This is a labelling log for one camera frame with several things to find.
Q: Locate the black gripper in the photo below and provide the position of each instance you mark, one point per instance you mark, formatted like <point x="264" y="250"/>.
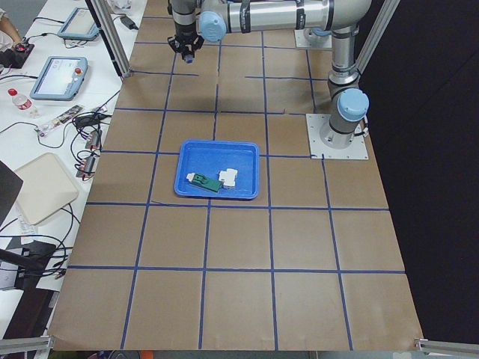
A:
<point x="184" y="31"/>

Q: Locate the black power adapter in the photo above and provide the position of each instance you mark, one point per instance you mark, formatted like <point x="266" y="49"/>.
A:
<point x="128" y="23"/>

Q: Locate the blue plastic tray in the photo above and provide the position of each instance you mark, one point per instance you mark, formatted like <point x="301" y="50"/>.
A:
<point x="210" y="157"/>

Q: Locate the white circuit breaker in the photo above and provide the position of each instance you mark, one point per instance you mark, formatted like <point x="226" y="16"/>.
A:
<point x="228" y="178"/>

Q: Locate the green electrical module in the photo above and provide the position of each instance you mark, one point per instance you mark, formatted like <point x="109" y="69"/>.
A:
<point x="206" y="183"/>

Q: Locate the blue teach pendant far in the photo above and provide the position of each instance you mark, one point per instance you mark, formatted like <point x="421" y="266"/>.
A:
<point x="79" y="25"/>

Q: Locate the blue teach pendant near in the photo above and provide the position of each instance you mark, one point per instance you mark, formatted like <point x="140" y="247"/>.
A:
<point x="60" y="78"/>

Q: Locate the aluminium frame post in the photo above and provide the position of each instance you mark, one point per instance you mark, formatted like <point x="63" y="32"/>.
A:
<point x="104" y="22"/>

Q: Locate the plastic water bottle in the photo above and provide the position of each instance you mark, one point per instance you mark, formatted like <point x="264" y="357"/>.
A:
<point x="23" y="103"/>

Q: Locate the black laptop corner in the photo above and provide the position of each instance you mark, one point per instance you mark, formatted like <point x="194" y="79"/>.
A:
<point x="10" y="186"/>

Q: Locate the beige plastic tray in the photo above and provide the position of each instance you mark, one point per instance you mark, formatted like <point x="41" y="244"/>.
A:
<point x="47" y="187"/>

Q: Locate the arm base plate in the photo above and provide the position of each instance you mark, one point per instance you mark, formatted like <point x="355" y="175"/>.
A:
<point x="308" y="39"/>
<point x="325" y="143"/>

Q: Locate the blue teach pendant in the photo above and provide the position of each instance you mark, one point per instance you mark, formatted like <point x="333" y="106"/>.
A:
<point x="79" y="25"/>
<point x="60" y="78"/>

